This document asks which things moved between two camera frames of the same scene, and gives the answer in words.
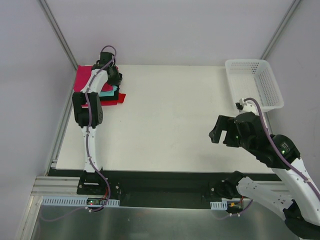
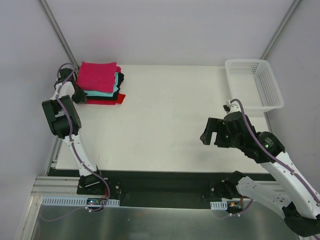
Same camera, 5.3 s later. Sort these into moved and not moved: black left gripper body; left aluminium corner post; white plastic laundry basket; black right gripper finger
Moved: black left gripper body; black right gripper finger
Not moved: left aluminium corner post; white plastic laundry basket
